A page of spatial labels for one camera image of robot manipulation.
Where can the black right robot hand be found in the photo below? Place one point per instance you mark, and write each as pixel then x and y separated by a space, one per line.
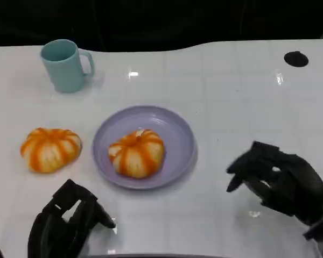
pixel 296 185

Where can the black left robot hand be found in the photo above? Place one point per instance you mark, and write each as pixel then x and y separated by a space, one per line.
pixel 53 236

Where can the orange and white bread roll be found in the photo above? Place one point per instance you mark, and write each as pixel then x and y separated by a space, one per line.
pixel 49 150
pixel 137 154

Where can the black round table grommet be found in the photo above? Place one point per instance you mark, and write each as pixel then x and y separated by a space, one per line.
pixel 296 58

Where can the lilac plate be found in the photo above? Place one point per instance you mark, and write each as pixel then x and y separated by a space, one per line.
pixel 177 131

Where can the pale green mug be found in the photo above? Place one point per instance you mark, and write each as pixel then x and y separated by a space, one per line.
pixel 64 71

